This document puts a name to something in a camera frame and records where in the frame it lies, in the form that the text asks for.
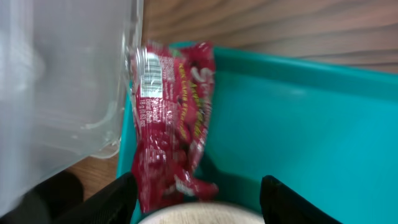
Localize large white plate with peanuts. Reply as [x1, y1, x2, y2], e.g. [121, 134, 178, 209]
[139, 202, 265, 224]

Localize teal plastic tray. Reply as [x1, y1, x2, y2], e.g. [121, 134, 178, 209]
[116, 42, 398, 224]

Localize clear plastic bin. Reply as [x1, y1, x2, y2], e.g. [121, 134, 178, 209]
[1, 0, 144, 214]

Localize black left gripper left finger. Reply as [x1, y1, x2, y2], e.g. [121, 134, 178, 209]
[52, 172, 139, 224]

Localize red snack wrapper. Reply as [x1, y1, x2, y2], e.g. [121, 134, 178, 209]
[131, 42, 218, 213]

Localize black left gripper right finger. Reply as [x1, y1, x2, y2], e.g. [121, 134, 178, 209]
[259, 175, 340, 224]

